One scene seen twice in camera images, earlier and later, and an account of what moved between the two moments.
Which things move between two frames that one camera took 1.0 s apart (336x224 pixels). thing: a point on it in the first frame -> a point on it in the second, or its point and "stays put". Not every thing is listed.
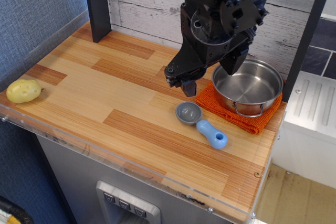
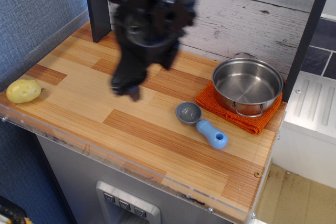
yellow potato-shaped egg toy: [23, 91] stays put
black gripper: [206, 42] -> [147, 35]
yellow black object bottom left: [11, 213] stays put
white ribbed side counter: [306, 145] stays put
